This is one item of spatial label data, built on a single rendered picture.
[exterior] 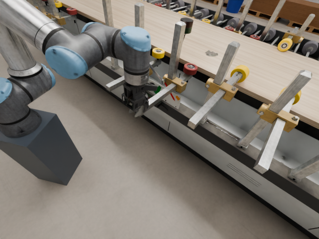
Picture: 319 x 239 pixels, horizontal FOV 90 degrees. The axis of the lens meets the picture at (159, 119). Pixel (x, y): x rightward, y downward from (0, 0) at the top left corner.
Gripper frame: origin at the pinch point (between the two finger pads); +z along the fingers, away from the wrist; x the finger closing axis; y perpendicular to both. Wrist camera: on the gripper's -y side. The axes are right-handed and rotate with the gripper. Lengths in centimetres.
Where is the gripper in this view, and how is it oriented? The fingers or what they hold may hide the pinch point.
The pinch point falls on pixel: (140, 113)
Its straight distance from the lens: 76.1
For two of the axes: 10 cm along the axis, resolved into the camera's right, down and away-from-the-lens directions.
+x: 7.6, 5.3, -3.7
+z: -1.0, 6.6, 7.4
